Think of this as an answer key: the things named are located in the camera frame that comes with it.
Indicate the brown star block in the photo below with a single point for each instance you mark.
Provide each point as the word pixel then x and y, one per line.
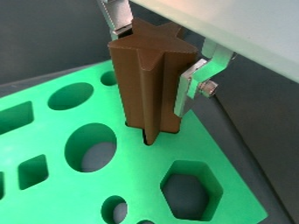
pixel 149 58

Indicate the green shape sorter board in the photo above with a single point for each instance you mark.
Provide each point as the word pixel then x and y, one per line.
pixel 75 167

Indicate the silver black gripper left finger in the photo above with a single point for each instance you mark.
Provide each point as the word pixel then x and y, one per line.
pixel 117 14

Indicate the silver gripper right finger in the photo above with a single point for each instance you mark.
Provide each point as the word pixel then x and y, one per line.
pixel 195 80

